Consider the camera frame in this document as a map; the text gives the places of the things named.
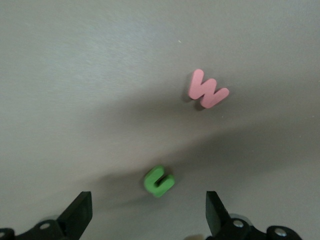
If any brown table cover mat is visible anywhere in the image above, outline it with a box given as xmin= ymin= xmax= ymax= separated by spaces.
xmin=0 ymin=0 xmax=320 ymax=240

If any pink foam letter w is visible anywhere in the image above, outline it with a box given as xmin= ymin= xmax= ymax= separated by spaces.
xmin=188 ymin=68 xmax=230 ymax=110

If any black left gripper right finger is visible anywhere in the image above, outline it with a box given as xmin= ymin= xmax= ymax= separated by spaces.
xmin=204 ymin=190 xmax=267 ymax=240

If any green foam letter n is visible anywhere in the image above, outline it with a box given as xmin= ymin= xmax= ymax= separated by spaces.
xmin=143 ymin=165 xmax=176 ymax=199

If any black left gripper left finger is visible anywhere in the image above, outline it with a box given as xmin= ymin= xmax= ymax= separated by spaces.
xmin=14 ymin=191 xmax=94 ymax=240

